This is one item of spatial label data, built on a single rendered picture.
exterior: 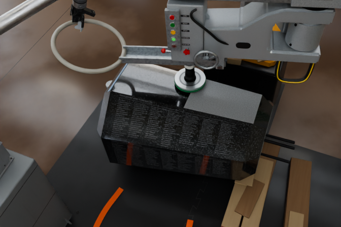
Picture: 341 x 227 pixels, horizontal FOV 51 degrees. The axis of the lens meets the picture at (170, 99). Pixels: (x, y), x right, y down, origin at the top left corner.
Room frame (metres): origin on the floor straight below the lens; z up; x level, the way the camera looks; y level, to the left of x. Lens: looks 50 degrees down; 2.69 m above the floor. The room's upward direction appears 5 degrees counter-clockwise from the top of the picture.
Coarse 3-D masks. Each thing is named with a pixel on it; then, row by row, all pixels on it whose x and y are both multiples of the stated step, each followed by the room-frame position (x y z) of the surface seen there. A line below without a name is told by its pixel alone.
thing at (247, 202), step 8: (248, 184) 1.20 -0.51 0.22; (256, 184) 1.20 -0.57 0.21; (264, 184) 1.20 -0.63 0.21; (248, 192) 1.15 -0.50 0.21; (256, 192) 1.14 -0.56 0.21; (240, 200) 1.09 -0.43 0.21; (248, 200) 1.08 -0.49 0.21; (256, 200) 1.08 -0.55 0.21; (240, 208) 1.03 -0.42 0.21; (248, 208) 1.02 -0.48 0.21; (248, 216) 0.97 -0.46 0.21
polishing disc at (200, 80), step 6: (180, 72) 1.76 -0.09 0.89; (198, 72) 1.75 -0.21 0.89; (180, 78) 1.71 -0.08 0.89; (198, 78) 1.69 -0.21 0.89; (204, 78) 1.69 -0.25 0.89; (180, 84) 1.65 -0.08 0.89; (186, 84) 1.65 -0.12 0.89; (192, 84) 1.64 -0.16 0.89; (198, 84) 1.64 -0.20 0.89; (186, 90) 1.60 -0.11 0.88; (192, 90) 1.60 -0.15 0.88
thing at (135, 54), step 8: (128, 48) 1.84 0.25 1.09; (136, 48) 1.83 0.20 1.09; (144, 48) 1.82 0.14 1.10; (152, 48) 1.81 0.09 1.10; (160, 48) 1.79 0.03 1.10; (128, 56) 1.79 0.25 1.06; (136, 56) 1.78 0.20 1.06; (144, 56) 1.77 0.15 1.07; (152, 56) 1.76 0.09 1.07; (160, 56) 1.75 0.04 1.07; (168, 56) 1.74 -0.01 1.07; (168, 64) 1.67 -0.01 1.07; (176, 64) 1.66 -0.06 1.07; (184, 64) 1.65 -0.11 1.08; (192, 64) 1.64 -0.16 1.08; (200, 64) 1.63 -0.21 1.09; (208, 64) 1.61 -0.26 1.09; (224, 64) 1.59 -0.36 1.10
